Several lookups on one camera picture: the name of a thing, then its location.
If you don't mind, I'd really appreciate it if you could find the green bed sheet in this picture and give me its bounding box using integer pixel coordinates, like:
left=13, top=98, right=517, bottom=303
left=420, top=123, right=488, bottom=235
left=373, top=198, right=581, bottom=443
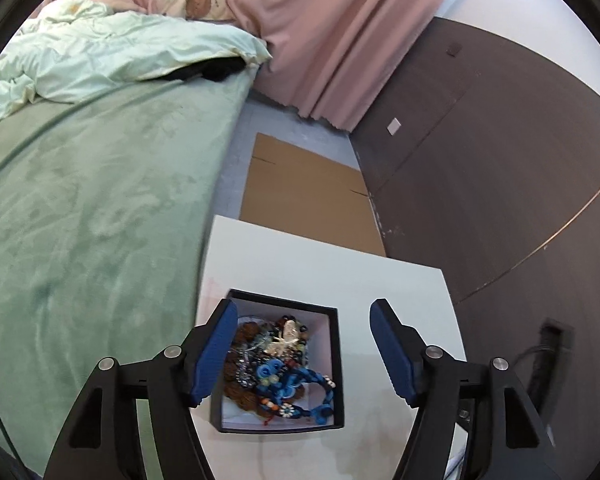
left=0, top=67, right=258, bottom=466

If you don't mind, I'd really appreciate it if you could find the multicolour beaded bracelet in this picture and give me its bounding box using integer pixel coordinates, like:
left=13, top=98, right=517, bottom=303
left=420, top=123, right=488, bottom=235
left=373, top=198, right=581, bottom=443
left=235, top=314, right=313, bottom=391

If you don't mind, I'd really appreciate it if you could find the dark wooden wardrobe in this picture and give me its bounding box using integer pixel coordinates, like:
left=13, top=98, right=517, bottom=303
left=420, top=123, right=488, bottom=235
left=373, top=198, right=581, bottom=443
left=350, top=16, right=600, bottom=461

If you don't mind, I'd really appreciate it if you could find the light green duvet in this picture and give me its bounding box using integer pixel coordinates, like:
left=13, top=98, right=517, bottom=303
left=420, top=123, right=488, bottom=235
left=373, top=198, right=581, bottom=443
left=0, top=0, right=273, bottom=133

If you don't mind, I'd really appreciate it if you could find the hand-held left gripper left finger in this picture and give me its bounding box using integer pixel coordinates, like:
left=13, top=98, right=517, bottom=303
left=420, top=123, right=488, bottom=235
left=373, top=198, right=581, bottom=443
left=42, top=297, right=240, bottom=480

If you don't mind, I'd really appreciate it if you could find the black jewelry box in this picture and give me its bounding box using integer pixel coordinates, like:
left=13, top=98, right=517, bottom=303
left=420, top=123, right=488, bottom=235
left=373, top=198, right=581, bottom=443
left=211, top=288, right=346, bottom=434

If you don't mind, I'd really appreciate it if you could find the blue braided bracelet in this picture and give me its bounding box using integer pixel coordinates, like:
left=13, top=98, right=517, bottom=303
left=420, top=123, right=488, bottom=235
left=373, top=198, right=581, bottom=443
left=254, top=360, right=337, bottom=423

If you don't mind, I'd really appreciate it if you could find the brown cardboard sheet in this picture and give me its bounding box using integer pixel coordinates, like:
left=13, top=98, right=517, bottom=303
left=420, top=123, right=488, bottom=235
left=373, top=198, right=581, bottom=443
left=239, top=132, right=388, bottom=261

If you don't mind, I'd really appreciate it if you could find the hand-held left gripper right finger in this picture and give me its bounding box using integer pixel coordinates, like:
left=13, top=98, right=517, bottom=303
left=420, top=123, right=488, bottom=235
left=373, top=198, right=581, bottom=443
left=369, top=298, right=563, bottom=480

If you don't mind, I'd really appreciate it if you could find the pile of bead jewellery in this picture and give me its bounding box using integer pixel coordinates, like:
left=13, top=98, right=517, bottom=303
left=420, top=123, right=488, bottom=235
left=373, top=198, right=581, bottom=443
left=222, top=322, right=311, bottom=413

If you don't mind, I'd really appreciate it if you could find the patterned pillow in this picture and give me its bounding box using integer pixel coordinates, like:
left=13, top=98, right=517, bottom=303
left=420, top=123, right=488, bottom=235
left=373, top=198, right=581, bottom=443
left=147, top=0, right=241, bottom=23

